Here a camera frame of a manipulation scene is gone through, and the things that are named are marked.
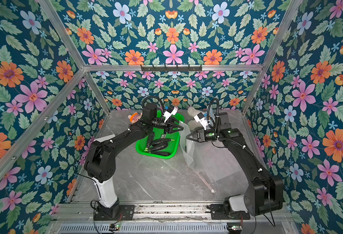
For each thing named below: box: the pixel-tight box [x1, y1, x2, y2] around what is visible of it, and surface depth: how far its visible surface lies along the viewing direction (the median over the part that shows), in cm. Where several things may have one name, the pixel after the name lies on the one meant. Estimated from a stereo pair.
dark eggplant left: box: [147, 131, 155, 149], surface depth 100 cm
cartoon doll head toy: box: [127, 111, 143, 124], surface depth 110 cm
